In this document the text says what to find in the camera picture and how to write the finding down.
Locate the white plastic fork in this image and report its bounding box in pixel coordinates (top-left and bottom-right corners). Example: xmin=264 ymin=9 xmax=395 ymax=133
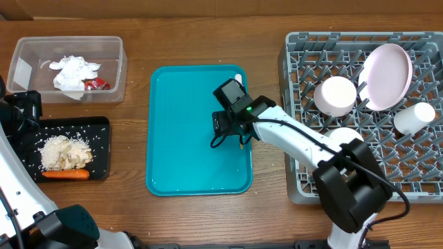
xmin=235 ymin=74 xmax=242 ymax=83

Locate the white napkin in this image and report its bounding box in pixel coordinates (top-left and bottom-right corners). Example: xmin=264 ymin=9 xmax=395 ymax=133
xmin=49 ymin=55 xmax=101 ymax=100

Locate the orange carrot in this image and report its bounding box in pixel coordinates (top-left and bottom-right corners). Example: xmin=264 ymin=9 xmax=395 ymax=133
xmin=42 ymin=169 xmax=89 ymax=180

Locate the red snack wrapper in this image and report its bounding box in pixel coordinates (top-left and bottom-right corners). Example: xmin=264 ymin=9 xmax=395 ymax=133
xmin=83 ymin=77 xmax=111 ymax=91

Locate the pink small bowl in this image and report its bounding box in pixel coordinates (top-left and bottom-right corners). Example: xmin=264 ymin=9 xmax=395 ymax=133
xmin=314 ymin=76 xmax=356 ymax=117

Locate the white bowl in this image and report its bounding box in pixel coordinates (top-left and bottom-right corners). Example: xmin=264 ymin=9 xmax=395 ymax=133
xmin=323 ymin=127 xmax=363 ymax=145

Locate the pink round plate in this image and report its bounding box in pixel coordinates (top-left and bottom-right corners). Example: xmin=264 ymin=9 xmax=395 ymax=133
xmin=359 ymin=44 xmax=413 ymax=111

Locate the white paper cup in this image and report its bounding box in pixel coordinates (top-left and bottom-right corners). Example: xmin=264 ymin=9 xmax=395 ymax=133
xmin=394 ymin=102 xmax=435 ymax=135

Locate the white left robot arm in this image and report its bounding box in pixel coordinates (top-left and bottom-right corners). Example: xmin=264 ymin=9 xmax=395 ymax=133
xmin=1 ymin=90 xmax=139 ymax=249

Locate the black waste tray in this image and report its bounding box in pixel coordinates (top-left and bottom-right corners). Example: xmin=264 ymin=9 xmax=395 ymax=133
xmin=13 ymin=116 xmax=111 ymax=183

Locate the grey dishwasher rack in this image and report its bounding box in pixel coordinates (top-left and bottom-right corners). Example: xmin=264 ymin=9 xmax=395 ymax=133
xmin=278 ymin=31 xmax=442 ymax=203

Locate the rice and peanut pile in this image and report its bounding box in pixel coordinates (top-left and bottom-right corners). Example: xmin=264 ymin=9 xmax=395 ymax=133
xmin=38 ymin=135 xmax=93 ymax=171

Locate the clear plastic bin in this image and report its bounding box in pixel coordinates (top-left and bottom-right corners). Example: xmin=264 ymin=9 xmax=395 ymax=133
xmin=6 ymin=36 xmax=127 ymax=103

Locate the teal serving tray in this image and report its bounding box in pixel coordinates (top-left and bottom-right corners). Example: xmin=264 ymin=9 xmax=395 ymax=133
xmin=145 ymin=64 xmax=253 ymax=196

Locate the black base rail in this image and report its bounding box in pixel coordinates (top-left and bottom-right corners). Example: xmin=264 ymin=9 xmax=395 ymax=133
xmin=131 ymin=239 xmax=392 ymax=249

